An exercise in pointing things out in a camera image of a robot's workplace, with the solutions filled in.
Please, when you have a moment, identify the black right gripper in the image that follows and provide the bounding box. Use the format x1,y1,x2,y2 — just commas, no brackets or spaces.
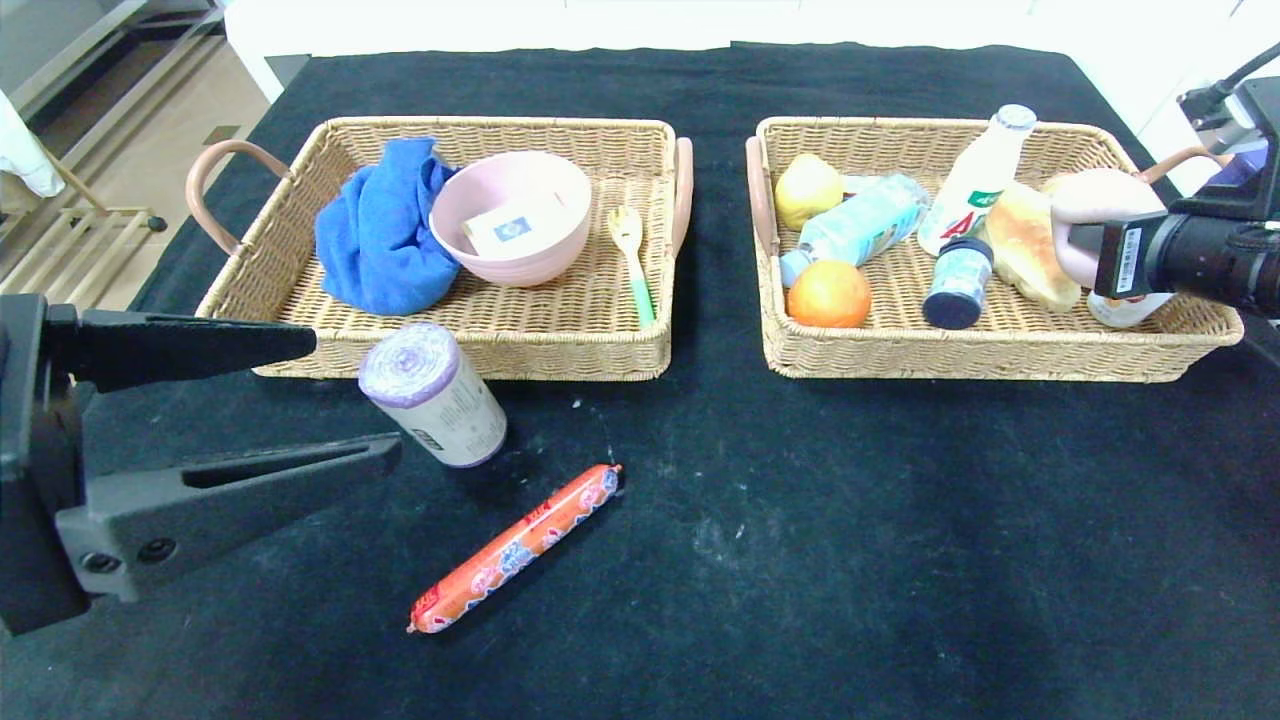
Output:
1067,213,1222,300

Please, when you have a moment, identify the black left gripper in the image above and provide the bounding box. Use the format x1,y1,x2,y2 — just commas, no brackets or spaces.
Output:
0,293,382,637

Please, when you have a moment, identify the pale pink round bun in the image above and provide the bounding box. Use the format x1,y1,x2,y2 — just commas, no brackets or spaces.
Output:
1050,168,1166,291

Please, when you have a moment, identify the croissant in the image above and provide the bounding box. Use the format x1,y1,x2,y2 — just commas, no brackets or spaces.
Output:
985,182,1081,311

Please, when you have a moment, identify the white milk bottle green label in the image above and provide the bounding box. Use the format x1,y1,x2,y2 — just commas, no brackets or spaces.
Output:
917,104,1038,258

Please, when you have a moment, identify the purple garbage bag roll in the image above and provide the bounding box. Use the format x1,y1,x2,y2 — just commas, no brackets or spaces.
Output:
358,323,508,469

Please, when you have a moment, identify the yellow lemon toy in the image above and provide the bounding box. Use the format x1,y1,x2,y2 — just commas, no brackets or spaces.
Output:
775,153,844,231

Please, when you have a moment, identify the orange sausage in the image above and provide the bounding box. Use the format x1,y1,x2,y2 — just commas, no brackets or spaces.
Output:
407,464,624,635

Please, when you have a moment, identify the white bottle with blue cap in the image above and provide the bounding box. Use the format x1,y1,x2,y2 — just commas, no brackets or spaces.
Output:
1088,145,1276,330

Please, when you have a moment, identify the small dark blue jar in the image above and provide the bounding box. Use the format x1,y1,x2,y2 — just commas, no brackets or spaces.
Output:
922,238,996,330

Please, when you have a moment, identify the wooden rolling rack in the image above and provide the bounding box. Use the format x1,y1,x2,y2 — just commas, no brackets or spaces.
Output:
0,160,171,311

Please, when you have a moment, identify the water bottle light blue label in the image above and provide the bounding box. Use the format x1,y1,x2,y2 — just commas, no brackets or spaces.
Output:
778,175,930,290

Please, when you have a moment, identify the orange fruit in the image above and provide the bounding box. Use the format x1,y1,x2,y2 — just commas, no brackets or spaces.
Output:
786,261,872,331

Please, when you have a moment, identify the blue cloth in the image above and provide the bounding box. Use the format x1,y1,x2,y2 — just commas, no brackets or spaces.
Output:
314,139,463,318

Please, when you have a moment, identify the white hanging cloth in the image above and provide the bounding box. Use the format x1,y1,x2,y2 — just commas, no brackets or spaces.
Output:
0,88,71,199

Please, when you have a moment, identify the pink bowl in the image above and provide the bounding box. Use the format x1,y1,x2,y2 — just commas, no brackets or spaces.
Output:
430,151,593,290

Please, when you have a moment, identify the white card box blue logo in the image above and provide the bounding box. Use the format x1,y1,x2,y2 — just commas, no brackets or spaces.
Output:
463,191,578,262

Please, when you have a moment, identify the white table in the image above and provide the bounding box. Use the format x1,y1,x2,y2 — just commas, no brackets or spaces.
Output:
228,0,1101,106

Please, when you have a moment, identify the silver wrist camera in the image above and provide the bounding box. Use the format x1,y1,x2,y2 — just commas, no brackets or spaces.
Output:
1180,85,1266,156

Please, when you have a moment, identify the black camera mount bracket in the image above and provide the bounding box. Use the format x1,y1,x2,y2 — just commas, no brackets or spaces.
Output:
1170,75,1280,223

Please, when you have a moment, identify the wicker basket with pink handles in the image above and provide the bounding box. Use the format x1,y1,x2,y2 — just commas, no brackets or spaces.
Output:
745,118,1244,383
186,118,695,383

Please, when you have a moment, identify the smooth black camera cable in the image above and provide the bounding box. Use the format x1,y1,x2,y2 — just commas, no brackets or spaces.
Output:
1180,42,1280,116

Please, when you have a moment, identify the grey metal shelf frame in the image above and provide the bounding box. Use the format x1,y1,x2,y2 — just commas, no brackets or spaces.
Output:
0,0,233,136

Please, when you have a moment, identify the yellow fork with green handle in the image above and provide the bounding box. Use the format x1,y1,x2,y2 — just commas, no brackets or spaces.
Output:
607,207,658,332

